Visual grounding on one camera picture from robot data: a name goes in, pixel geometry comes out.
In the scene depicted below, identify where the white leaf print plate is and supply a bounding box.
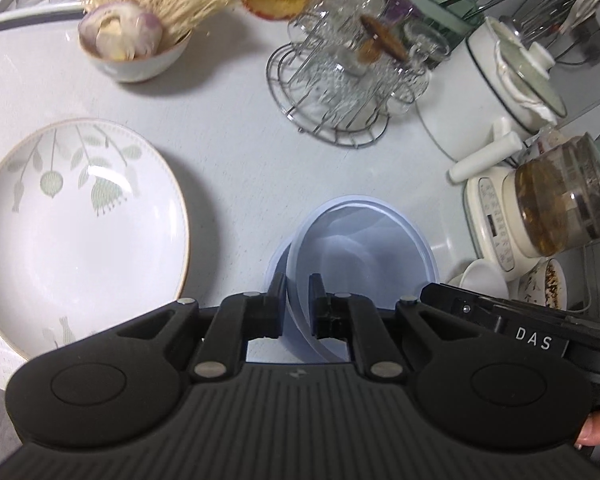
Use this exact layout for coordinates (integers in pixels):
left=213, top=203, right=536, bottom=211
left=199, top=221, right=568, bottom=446
left=0, top=118, right=191, bottom=361

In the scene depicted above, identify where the cream kettle base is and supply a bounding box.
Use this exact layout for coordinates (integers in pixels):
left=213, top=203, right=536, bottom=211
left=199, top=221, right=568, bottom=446
left=462, top=167, right=557, bottom=282

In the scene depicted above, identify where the light blue bowl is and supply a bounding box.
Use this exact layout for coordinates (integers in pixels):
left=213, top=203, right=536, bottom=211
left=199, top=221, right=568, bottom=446
left=267, top=195, right=440, bottom=363
left=285, top=200, right=437, bottom=365

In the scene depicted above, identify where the white pot with handle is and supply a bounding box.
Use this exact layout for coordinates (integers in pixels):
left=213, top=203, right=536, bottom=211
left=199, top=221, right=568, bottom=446
left=414, top=15, right=569, bottom=182

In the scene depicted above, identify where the glass kettle with tea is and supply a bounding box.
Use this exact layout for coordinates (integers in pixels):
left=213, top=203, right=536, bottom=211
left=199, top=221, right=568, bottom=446
left=512, top=132, right=600, bottom=259

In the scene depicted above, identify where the bowl of mixed grains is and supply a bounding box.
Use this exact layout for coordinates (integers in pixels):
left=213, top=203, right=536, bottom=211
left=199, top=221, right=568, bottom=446
left=516, top=257, right=569, bottom=312

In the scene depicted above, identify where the wire rack with glass cups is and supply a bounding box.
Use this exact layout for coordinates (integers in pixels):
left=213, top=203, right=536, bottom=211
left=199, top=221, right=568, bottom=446
left=286, top=0, right=452, bottom=128

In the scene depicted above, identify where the white pot lid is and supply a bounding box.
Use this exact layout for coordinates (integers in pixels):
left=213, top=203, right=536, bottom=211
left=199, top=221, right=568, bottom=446
left=494, top=17, right=569, bottom=122

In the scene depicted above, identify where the small white bowl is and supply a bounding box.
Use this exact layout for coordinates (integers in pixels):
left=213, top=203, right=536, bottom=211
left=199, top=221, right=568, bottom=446
left=446, top=258, right=511, bottom=302

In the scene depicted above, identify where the white bowl with vegetables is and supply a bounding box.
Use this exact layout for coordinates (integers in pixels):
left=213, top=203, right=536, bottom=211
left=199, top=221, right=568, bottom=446
left=77, top=25, right=191, bottom=84

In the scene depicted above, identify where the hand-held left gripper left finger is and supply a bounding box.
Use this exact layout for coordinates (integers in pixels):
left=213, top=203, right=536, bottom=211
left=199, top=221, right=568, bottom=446
left=114, top=274, right=288, bottom=381

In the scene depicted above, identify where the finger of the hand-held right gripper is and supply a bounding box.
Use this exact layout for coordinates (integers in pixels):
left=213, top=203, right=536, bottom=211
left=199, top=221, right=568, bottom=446
left=420, top=282, right=512, bottom=332

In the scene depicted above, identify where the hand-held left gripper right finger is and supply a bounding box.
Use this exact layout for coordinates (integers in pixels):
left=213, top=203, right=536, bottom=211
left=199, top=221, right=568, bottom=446
left=307, top=274, right=481, bottom=381

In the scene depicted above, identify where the cut purple onion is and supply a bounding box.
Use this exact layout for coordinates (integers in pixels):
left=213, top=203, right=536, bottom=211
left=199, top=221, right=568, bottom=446
left=77, top=2, right=164, bottom=62

